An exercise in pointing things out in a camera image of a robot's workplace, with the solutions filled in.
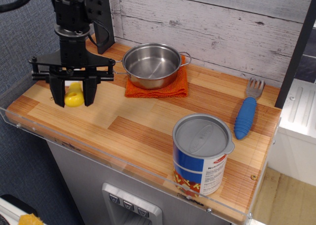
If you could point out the grey toy fridge cabinet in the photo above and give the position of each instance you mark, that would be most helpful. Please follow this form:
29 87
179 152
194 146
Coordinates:
106 195

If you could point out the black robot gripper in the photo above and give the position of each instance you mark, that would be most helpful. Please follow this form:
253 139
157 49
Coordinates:
72 62

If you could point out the clear acrylic table guard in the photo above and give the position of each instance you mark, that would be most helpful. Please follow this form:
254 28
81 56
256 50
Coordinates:
135 134

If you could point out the black vertical post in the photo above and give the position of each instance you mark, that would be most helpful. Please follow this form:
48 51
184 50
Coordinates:
297 54
105 20

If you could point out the black vertical post left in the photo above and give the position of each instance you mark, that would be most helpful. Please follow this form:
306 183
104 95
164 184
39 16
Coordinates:
105 20

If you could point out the orange folded cloth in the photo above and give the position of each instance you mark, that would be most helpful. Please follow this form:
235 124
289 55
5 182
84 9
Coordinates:
178 88

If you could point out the blue handled toy fork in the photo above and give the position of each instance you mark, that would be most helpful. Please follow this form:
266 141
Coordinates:
245 116

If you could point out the black vertical post right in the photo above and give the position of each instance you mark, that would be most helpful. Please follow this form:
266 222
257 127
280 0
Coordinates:
297 54

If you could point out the yellow plastic toy knife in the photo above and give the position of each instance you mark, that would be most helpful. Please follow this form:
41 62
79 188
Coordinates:
74 97

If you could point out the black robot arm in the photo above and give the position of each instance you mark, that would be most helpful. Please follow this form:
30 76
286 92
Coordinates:
71 15

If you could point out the small steel pot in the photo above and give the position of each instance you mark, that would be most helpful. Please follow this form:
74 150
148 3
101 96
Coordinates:
153 65

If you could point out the blue labelled soup can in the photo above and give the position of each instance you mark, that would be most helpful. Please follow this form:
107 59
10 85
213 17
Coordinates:
201 145

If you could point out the black and yellow object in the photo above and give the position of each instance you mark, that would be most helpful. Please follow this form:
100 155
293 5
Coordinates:
12 208

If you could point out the white toy appliance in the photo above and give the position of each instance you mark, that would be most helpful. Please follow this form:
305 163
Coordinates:
293 151

